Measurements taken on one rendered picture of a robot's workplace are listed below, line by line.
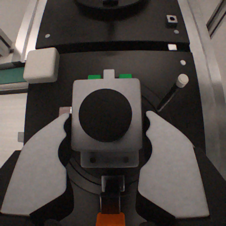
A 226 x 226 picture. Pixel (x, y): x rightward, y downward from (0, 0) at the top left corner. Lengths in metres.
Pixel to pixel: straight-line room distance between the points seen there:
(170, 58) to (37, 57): 0.18
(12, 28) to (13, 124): 0.29
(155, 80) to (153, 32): 0.08
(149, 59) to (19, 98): 0.23
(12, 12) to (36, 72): 0.36
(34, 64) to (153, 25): 0.18
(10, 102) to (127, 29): 0.23
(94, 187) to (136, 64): 0.16
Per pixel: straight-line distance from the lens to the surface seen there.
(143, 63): 0.26
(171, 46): 0.29
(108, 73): 0.16
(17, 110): 0.33
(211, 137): 0.27
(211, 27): 0.38
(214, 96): 0.28
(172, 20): 0.31
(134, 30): 0.29
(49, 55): 0.26
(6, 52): 0.33
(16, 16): 0.56
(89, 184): 0.21
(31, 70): 0.26
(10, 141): 0.33
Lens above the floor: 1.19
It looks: 77 degrees down
